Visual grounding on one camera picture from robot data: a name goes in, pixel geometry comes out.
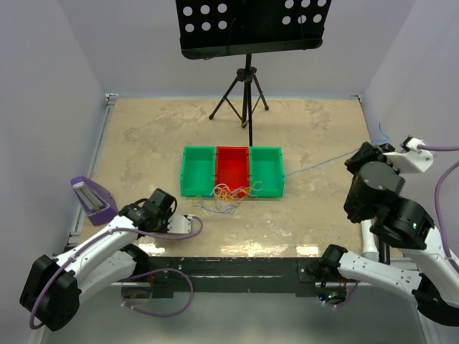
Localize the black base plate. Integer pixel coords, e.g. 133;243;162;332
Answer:
122;257;354;301

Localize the red bin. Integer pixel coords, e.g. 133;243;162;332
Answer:
215;146;250;199

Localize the white cable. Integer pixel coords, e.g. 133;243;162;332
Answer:
191;183;248;216

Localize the blue cable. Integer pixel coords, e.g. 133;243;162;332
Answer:
191;123;392;216

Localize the black music stand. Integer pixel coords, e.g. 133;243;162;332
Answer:
175;0;331;140

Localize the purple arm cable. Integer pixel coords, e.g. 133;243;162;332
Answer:
28;214;204;330
322;143;459;309

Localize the white tube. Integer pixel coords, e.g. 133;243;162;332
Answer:
361;220;379;262

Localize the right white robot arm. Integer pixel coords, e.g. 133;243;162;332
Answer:
317;137;458;327

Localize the purple holder box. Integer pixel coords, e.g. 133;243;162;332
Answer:
70;176;118;226

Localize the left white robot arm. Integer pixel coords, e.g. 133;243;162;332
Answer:
19;188;192;331

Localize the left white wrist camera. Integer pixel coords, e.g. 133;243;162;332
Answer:
166;214;192;236

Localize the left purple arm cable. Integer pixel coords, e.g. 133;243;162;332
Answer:
28;214;204;330

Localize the green bin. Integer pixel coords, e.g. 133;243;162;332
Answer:
249;146;285;198
180;145;216;197

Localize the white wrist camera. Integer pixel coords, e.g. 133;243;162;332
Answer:
384;135;434;174
166;214;192;236

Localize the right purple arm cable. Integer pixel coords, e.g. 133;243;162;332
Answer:
322;143;459;309

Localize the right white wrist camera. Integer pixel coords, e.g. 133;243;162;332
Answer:
384;135;434;174

